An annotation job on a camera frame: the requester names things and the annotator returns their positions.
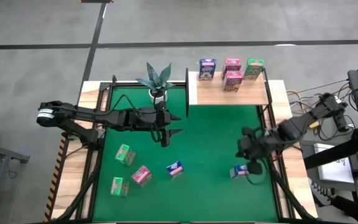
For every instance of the Frosted Flakes cereal box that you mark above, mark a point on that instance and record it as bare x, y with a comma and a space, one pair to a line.
238, 171
175, 169
207, 70

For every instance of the yellow black hazard tape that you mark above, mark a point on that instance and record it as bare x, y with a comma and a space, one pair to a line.
56, 174

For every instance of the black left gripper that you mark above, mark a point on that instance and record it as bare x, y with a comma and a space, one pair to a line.
163, 124

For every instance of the white panel with grey border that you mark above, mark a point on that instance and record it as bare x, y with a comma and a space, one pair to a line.
334, 171

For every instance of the Raisin Bran cereal box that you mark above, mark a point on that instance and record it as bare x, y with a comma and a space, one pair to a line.
141, 175
232, 81
232, 64

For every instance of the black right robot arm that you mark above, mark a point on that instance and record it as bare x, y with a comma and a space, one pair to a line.
294, 127

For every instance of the black frame beam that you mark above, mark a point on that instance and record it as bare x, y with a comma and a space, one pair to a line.
337, 153

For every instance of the green snake plant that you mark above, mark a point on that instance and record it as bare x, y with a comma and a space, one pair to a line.
157, 79

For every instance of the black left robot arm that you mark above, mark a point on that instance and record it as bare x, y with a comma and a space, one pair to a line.
82, 113

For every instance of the Apple Jacks cereal box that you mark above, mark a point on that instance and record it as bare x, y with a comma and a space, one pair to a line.
253, 69
119, 186
124, 154

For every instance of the wooden shelf with black frame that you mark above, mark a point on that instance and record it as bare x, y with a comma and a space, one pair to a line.
213, 96

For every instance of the person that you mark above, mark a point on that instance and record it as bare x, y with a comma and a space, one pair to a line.
350, 211

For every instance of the black table frame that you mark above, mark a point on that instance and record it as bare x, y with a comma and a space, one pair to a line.
120, 84

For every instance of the white plant pot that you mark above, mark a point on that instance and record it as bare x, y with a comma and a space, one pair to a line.
153, 95

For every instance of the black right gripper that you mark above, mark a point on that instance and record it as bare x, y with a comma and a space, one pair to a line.
253, 146

